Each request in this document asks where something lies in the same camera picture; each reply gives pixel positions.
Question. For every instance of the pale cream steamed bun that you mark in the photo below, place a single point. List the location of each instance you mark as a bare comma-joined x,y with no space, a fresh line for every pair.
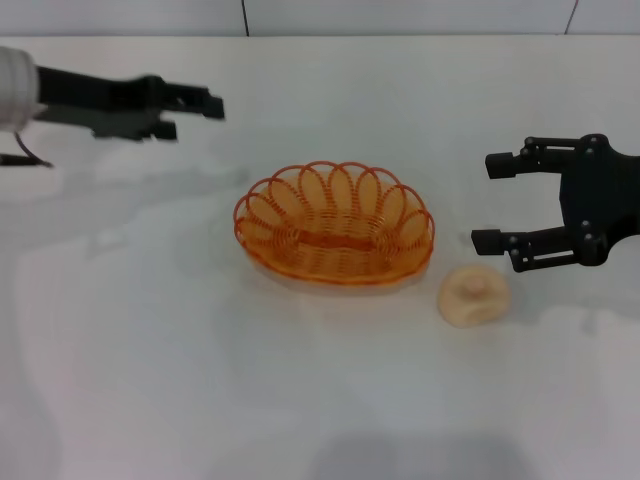
475,300

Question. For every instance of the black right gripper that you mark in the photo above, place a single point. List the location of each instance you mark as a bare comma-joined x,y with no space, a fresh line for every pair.
600,200

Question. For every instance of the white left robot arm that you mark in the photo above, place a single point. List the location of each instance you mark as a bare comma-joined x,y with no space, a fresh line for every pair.
15,87

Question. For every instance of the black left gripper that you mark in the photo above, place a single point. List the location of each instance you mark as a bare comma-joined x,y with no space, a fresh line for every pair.
105,100

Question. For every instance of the orange woven plastic basket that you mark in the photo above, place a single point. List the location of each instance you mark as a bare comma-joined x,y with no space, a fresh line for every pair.
332,235

